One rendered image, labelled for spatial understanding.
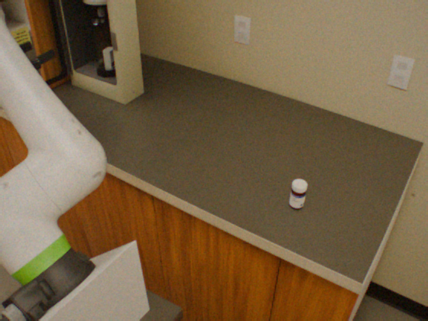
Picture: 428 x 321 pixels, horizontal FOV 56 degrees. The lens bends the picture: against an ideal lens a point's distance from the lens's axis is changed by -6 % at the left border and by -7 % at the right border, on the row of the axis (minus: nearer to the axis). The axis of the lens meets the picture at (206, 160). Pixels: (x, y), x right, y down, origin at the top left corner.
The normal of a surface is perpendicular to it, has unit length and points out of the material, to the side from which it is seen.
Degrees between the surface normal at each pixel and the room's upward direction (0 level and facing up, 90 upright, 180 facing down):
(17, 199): 46
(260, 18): 90
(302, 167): 0
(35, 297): 35
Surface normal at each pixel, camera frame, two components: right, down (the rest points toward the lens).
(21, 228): 0.44, -0.23
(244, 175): -0.01, -0.79
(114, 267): 0.82, 0.35
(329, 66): -0.57, 0.51
